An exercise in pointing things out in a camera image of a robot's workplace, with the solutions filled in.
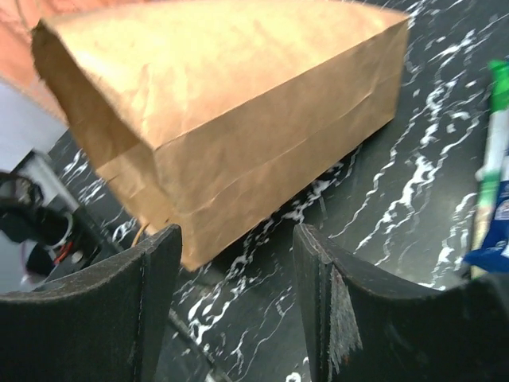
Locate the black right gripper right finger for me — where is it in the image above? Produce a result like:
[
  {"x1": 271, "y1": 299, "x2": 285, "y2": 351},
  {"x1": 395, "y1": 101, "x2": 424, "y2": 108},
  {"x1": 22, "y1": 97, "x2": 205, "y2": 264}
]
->
[{"x1": 293, "y1": 224, "x2": 508, "y2": 381}]

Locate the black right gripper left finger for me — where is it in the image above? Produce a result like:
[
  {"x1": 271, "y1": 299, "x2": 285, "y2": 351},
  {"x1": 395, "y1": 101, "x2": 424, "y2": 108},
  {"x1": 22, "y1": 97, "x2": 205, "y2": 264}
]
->
[{"x1": 1, "y1": 224, "x2": 182, "y2": 381}]

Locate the brown paper bag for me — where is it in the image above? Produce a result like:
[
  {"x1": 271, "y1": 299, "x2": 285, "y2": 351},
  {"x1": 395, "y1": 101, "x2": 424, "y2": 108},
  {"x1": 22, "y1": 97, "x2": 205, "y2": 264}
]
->
[{"x1": 32, "y1": 1, "x2": 410, "y2": 270}]

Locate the green Chuba snack bag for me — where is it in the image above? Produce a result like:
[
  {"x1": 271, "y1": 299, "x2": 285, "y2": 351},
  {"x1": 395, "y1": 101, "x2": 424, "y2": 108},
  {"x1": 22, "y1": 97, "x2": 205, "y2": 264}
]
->
[{"x1": 471, "y1": 59, "x2": 509, "y2": 279}]

